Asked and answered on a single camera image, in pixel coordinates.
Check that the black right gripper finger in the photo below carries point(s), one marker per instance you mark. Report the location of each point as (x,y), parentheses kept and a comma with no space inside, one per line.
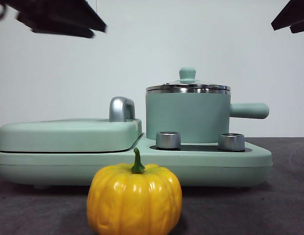
(301,27)
(294,12)

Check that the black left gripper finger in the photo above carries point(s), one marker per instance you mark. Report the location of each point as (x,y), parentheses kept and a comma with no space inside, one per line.
(68,12)
(61,30)

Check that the glass lid with green knob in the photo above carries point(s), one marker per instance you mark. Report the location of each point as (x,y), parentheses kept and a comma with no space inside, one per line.
(187,73)

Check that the yellow pumpkin with green stem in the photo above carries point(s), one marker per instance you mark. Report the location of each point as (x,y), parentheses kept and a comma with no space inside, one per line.
(134,198)

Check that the mint green hinged griddle cover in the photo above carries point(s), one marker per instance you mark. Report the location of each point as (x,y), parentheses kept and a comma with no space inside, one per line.
(63,134)

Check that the silver control knob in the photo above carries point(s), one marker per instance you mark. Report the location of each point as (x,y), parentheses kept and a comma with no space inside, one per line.
(231,142)
(168,140)

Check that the mint green breakfast machine base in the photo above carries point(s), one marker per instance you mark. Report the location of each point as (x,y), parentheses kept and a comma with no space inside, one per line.
(215,166)

